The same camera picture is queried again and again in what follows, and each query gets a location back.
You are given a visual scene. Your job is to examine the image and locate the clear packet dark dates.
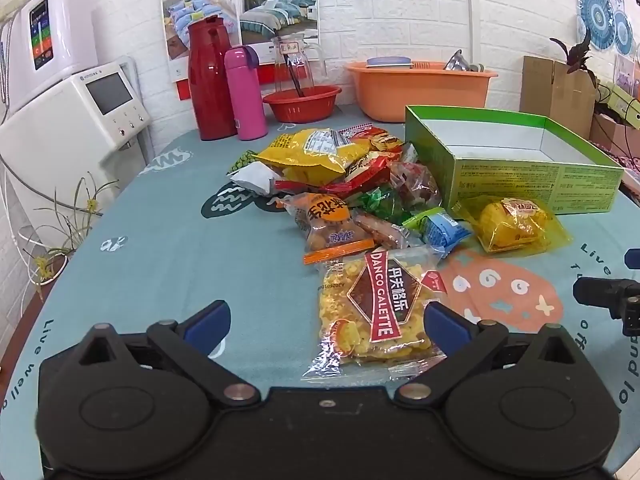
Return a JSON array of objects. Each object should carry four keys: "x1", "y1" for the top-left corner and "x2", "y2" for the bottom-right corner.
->
[{"x1": 387, "y1": 160, "x2": 443, "y2": 208}]

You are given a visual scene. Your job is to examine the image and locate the purple leaf plant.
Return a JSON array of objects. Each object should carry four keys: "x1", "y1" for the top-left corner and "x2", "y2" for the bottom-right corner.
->
[{"x1": 550, "y1": 27, "x2": 601, "y2": 91}]

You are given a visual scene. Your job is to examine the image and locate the wall poster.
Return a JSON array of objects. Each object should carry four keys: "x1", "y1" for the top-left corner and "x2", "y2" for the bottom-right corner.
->
[{"x1": 159, "y1": 0, "x2": 321, "y2": 101}]

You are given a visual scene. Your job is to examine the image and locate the potted plant with yellow flowers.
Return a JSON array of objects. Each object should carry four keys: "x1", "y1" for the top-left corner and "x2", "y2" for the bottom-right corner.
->
[{"x1": 17, "y1": 172, "x2": 108, "y2": 301}]

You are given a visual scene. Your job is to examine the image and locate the white snack packet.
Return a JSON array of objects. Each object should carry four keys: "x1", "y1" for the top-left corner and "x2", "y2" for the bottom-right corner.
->
[{"x1": 229, "y1": 162, "x2": 281, "y2": 196}]

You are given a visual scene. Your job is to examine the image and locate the brown cardboard box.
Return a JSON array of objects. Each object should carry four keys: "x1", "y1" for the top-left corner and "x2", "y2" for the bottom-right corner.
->
[{"x1": 520, "y1": 55, "x2": 598, "y2": 138}]

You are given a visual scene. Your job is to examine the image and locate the red clear snack packet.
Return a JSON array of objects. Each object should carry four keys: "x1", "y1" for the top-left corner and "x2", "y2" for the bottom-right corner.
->
[{"x1": 274, "y1": 152, "x2": 396, "y2": 201}]

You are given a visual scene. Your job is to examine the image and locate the red printed snack packet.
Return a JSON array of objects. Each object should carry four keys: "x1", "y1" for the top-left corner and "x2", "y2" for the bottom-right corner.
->
[{"x1": 340, "y1": 122, "x2": 407, "y2": 156}]

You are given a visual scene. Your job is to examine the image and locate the blue lid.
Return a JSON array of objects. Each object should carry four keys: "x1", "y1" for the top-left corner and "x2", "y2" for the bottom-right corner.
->
[{"x1": 366, "y1": 56, "x2": 415, "y2": 69}]

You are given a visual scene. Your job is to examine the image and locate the shiny green snack packet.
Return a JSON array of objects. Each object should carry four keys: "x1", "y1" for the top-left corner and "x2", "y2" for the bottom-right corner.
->
[{"x1": 352, "y1": 185, "x2": 418, "y2": 226}]

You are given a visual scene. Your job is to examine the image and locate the orange label bun packet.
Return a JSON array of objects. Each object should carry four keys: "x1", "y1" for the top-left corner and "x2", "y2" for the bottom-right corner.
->
[{"x1": 280, "y1": 192, "x2": 376, "y2": 267}]

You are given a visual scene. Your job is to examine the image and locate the teal printed tablecloth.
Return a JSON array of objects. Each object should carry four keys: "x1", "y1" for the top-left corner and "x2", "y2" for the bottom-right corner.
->
[{"x1": 0, "y1": 102, "x2": 640, "y2": 480}]

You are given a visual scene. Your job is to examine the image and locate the pink thermos bottle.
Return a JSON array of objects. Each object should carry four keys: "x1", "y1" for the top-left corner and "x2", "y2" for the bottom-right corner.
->
[{"x1": 223, "y1": 45, "x2": 269, "y2": 141}]

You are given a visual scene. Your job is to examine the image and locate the small blue green packet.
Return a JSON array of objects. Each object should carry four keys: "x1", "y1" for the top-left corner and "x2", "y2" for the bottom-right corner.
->
[{"x1": 402, "y1": 207, "x2": 473, "y2": 259}]

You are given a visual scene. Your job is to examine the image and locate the green cardboard box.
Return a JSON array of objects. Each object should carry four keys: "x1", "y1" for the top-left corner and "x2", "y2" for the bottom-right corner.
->
[{"x1": 404, "y1": 105, "x2": 626, "y2": 216}]

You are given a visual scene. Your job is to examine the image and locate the yellow crisps packet red label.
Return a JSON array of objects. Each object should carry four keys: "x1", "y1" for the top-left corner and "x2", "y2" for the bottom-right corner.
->
[{"x1": 302, "y1": 247, "x2": 448, "y2": 378}]

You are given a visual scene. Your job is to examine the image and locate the white appliance with colour screen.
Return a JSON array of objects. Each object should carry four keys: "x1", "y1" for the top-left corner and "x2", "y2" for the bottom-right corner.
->
[{"x1": 0, "y1": 0, "x2": 98, "y2": 113}]

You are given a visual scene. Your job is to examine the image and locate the yellow green carton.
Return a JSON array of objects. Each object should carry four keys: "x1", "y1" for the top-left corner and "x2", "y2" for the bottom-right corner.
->
[{"x1": 597, "y1": 80, "x2": 640, "y2": 128}]

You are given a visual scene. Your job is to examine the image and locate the red thermos jug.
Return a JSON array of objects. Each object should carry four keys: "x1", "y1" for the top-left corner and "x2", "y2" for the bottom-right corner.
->
[{"x1": 187, "y1": 16, "x2": 238, "y2": 142}]

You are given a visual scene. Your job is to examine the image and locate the glass pitcher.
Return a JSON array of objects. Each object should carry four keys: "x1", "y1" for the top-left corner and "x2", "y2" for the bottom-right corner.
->
[{"x1": 270, "y1": 35, "x2": 328, "y2": 98}]

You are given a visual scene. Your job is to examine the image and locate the clear yellow cake packet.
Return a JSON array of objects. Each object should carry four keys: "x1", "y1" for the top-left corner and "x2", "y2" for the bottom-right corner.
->
[{"x1": 457, "y1": 195, "x2": 573, "y2": 256}]

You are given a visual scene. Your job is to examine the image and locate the brown pastry packet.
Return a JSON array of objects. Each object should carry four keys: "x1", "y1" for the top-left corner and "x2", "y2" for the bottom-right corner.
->
[{"x1": 352, "y1": 211, "x2": 413, "y2": 251}]

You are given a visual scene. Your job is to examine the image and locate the white wall pipe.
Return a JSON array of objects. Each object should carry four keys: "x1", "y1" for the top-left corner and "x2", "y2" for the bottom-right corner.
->
[{"x1": 462, "y1": 0, "x2": 478, "y2": 63}]

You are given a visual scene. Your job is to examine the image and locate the green pea snack packet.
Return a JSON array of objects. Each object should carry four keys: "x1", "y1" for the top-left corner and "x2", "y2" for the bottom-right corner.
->
[{"x1": 227, "y1": 152, "x2": 260, "y2": 177}]

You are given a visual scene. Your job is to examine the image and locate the white machine with grey screen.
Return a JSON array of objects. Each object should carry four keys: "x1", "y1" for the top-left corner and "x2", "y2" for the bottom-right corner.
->
[{"x1": 0, "y1": 55, "x2": 153, "y2": 261}]

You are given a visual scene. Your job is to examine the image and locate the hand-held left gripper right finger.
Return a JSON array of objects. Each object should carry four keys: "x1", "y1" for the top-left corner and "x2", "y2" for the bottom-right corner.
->
[{"x1": 395, "y1": 301, "x2": 591, "y2": 406}]

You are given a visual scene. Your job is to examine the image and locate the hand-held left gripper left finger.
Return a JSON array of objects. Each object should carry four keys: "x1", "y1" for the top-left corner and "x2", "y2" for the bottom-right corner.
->
[{"x1": 42, "y1": 300, "x2": 263, "y2": 408}]

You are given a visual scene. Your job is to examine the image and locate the metal kettle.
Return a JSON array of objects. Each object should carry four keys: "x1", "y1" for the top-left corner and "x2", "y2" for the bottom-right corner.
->
[{"x1": 445, "y1": 49, "x2": 486, "y2": 73}]

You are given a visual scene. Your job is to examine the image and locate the orange plastic tub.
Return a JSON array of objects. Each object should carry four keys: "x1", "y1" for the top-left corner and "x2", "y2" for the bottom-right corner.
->
[{"x1": 345, "y1": 60, "x2": 499, "y2": 123}]

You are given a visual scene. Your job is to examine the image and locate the large yellow chip bag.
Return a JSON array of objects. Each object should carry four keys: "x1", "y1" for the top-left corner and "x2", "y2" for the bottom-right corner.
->
[{"x1": 254, "y1": 127, "x2": 372, "y2": 187}]

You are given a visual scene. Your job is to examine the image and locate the red plastic basin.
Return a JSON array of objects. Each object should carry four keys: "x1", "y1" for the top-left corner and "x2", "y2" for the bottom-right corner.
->
[{"x1": 262, "y1": 85, "x2": 342, "y2": 123}]

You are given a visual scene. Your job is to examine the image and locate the dark stirring stick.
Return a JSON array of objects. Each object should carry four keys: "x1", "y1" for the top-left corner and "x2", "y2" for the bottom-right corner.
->
[{"x1": 285, "y1": 55, "x2": 306, "y2": 98}]

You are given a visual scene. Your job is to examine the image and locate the large blue patterned paper fan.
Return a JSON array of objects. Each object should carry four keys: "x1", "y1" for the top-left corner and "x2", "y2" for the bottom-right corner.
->
[{"x1": 577, "y1": 0, "x2": 616, "y2": 52}]

